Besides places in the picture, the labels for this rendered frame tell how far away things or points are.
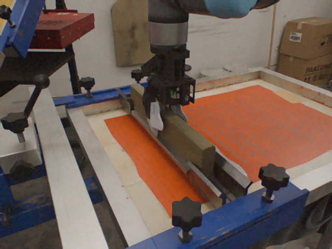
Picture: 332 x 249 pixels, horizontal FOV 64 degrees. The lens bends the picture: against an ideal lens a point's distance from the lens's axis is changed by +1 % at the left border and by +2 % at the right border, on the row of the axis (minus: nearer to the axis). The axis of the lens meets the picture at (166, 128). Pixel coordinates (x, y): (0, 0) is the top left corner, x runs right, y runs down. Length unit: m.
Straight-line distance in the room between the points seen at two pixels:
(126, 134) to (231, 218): 0.38
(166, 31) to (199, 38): 2.60
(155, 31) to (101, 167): 0.28
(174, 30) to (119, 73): 2.26
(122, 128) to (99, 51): 1.93
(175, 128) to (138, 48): 2.19
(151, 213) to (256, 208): 0.18
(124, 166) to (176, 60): 0.26
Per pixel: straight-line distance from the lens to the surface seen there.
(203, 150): 0.47
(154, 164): 0.60
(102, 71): 2.69
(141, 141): 0.68
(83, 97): 0.85
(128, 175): 0.58
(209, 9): 0.43
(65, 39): 1.43
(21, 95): 2.65
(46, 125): 0.63
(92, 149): 0.61
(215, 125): 0.76
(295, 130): 0.81
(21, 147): 0.50
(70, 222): 0.40
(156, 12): 0.50
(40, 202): 0.63
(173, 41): 0.50
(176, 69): 0.52
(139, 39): 2.69
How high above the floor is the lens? 1.33
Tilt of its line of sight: 31 degrees down
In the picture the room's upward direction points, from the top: straight up
